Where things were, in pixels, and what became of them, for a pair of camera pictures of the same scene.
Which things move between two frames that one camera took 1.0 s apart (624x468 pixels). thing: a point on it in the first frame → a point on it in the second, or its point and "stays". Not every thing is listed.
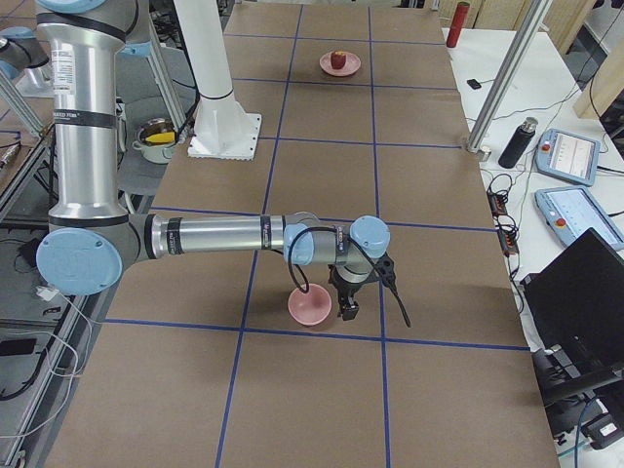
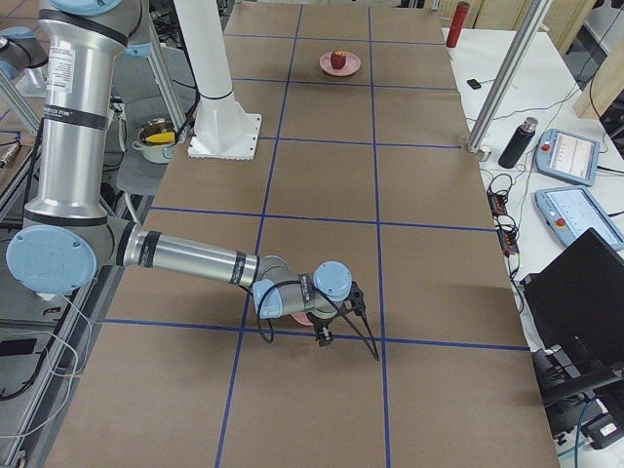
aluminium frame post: [509, 71] stays
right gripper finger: [349, 314] → [329, 337]
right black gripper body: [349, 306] → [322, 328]
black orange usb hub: [505, 222] stays
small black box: [474, 84] stays
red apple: [337, 59] stays
